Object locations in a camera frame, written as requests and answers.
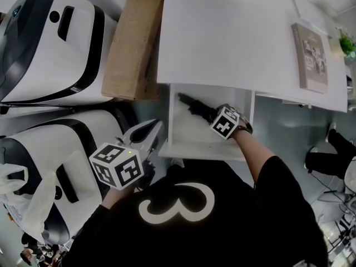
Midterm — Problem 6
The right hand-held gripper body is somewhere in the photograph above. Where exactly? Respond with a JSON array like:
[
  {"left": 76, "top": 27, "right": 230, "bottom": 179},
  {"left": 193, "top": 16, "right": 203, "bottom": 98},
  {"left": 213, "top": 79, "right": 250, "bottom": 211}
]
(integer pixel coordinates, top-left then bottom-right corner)
[{"left": 210, "top": 103, "right": 254, "bottom": 141}]

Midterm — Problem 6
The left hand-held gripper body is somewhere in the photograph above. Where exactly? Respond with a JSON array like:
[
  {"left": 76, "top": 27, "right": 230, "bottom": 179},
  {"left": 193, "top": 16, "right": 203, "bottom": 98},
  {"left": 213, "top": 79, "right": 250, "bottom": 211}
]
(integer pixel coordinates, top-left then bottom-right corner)
[{"left": 88, "top": 133, "right": 157, "bottom": 191}]

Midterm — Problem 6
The person's right forearm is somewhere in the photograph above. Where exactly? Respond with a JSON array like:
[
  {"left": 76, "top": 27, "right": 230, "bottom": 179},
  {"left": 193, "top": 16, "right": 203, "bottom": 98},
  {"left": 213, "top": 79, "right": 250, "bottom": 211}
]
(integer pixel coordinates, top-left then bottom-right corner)
[{"left": 232, "top": 131, "right": 280, "bottom": 190}]

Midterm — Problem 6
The person's left forearm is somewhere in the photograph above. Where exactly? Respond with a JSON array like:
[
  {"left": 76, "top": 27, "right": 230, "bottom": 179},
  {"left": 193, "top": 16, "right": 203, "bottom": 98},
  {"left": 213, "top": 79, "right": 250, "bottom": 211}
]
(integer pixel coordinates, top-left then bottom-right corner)
[{"left": 100, "top": 186, "right": 136, "bottom": 210}]

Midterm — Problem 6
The white desk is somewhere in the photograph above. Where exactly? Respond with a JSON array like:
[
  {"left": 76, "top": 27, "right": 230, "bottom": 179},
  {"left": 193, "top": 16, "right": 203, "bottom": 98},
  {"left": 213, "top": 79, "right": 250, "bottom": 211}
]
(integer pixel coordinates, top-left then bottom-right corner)
[{"left": 156, "top": 0, "right": 350, "bottom": 113}]

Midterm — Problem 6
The white and black robot machine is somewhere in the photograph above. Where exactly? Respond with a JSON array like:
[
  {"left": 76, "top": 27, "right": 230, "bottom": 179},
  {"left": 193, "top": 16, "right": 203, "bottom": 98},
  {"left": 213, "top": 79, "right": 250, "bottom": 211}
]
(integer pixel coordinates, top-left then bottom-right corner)
[
  {"left": 0, "top": 0, "right": 118, "bottom": 107},
  {"left": 0, "top": 108, "right": 140, "bottom": 246}
]

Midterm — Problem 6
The long brown cardboard box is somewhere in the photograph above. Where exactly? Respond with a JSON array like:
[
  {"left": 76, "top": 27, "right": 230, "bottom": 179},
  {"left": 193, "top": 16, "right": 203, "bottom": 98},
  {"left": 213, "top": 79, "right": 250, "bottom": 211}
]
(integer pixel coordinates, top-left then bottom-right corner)
[{"left": 100, "top": 0, "right": 165, "bottom": 102}]

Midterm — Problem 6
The white plastic bag blue print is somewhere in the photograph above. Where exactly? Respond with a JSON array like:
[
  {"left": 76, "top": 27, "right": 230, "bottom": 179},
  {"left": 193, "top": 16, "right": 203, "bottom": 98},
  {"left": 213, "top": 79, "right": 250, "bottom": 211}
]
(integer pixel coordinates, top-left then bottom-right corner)
[{"left": 0, "top": 162, "right": 58, "bottom": 235}]

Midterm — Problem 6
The pink brown book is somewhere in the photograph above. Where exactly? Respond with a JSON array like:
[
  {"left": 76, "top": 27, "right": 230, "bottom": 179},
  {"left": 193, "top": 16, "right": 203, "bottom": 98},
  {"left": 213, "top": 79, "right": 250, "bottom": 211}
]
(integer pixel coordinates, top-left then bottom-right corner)
[{"left": 291, "top": 22, "right": 329, "bottom": 95}]

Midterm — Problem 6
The person's black printed shirt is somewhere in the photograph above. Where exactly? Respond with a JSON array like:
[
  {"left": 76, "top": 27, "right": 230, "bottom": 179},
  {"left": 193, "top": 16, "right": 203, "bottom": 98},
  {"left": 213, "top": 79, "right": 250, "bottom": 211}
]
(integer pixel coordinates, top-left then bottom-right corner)
[{"left": 61, "top": 156, "right": 329, "bottom": 267}]

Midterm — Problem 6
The small green potted plant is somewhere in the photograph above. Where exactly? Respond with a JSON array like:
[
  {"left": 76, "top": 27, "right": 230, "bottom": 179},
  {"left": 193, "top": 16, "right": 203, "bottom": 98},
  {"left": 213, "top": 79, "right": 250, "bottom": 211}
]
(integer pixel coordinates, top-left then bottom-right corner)
[{"left": 338, "top": 26, "right": 356, "bottom": 58}]

